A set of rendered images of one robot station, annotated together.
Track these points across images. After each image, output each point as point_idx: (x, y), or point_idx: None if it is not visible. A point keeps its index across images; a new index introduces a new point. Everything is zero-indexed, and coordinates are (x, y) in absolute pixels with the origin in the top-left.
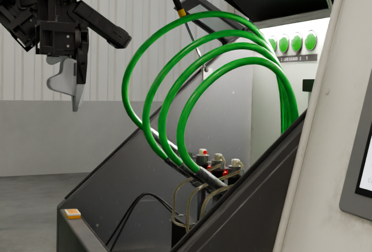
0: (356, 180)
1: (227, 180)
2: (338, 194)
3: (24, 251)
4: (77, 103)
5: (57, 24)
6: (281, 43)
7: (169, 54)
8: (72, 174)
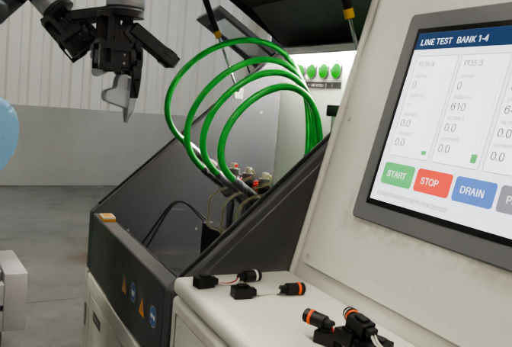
0: (368, 192)
1: None
2: (353, 203)
3: (29, 262)
4: (129, 114)
5: (116, 43)
6: (309, 69)
7: None
8: (77, 186)
